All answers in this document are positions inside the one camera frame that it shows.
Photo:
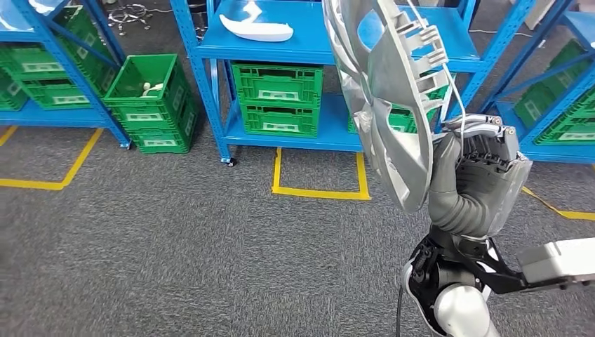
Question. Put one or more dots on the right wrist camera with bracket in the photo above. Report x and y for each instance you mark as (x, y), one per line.
(558, 260)

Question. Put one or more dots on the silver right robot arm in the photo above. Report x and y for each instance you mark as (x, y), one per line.
(460, 311)

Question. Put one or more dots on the black stool with chrome base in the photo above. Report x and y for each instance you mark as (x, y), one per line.
(130, 11)

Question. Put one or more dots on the white and black part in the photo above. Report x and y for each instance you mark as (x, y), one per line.
(151, 88)

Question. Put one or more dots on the silver plastic wheel hubcap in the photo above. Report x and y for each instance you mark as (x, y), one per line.
(400, 167)

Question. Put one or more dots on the white plastic panel part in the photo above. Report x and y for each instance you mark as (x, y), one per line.
(260, 31)

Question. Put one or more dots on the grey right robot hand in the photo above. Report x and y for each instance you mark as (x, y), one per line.
(479, 181)

